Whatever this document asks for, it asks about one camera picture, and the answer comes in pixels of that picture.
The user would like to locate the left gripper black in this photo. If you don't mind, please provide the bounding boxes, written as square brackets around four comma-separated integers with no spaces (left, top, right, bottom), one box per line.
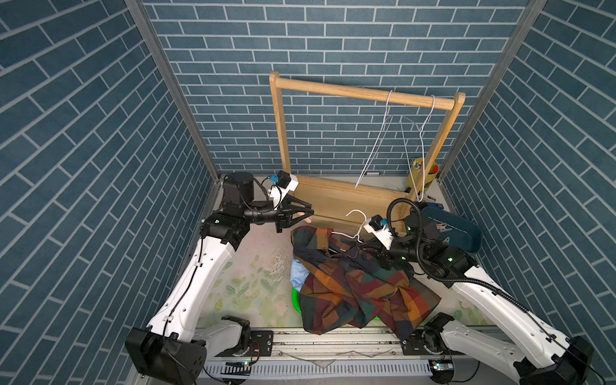
[241,196,311,234]

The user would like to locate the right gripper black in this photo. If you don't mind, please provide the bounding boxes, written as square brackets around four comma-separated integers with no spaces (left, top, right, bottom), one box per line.
[358,235,424,269]

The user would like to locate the pink clothespin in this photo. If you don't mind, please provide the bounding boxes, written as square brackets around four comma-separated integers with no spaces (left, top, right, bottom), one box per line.
[293,212,312,223]

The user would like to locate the white wire hanger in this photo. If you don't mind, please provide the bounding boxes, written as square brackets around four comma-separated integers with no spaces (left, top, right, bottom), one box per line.
[332,209,368,242]
[403,95,436,203]
[355,91,393,189]

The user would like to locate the light blue shirt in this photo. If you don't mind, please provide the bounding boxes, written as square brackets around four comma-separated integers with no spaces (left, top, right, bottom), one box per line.
[290,258,310,292]

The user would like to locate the dark multicolour plaid shirt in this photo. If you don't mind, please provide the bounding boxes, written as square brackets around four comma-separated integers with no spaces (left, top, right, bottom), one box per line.
[290,226,441,339]

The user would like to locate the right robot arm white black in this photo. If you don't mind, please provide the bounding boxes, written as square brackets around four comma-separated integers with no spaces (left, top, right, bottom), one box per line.
[363,197,595,384]

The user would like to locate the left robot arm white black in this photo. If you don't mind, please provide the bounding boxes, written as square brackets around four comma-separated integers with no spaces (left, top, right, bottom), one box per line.
[125,171,314,384]

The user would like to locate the teal storage box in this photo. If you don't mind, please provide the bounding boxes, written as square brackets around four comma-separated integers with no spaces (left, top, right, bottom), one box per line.
[422,206,482,253]

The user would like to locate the green plastic basket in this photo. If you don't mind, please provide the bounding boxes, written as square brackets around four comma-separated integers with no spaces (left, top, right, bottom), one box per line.
[291,289,380,334]

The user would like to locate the yellow pen cup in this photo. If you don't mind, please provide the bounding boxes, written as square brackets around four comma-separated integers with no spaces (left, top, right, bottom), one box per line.
[407,158,440,192]

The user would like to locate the wooden clothes rack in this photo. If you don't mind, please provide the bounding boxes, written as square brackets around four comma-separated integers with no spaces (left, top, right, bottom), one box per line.
[269,72,466,229]

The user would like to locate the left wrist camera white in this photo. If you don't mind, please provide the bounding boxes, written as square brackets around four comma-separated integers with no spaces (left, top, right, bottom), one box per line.
[268,170,298,210]

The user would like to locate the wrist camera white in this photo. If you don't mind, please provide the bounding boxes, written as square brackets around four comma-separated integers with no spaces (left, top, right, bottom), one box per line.
[363,214,394,250]
[268,170,298,210]

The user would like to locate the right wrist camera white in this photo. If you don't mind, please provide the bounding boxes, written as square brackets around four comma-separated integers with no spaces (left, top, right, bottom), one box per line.
[363,214,394,250]

